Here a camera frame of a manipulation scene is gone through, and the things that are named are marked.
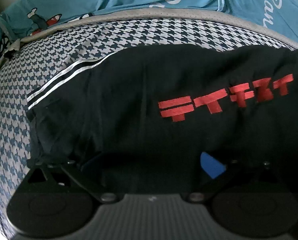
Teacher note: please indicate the houndstooth mattress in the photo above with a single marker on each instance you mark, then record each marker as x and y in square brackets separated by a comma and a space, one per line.
[38, 62]

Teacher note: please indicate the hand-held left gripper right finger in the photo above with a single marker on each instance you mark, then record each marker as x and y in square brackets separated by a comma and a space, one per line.
[211, 165]

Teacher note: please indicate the black t-shirt red print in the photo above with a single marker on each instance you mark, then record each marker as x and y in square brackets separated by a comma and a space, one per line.
[126, 105]

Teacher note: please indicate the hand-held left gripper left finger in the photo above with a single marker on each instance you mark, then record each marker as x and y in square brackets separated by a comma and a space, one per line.
[91, 162]

